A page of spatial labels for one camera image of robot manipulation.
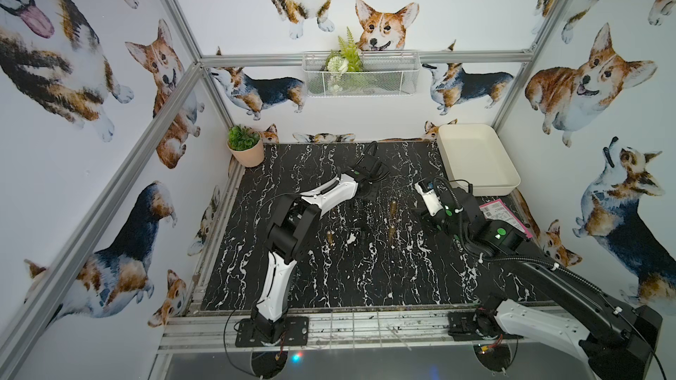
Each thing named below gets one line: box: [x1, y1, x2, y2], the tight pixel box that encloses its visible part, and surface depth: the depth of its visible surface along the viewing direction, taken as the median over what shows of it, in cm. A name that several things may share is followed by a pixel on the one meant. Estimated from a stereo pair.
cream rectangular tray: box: [436, 123, 522, 197], surface depth 118 cm
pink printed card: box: [478, 198, 534, 239], surface depth 100 cm
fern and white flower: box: [326, 26, 365, 93], surface depth 84 cm
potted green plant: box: [226, 124, 265, 168], surface depth 106 cm
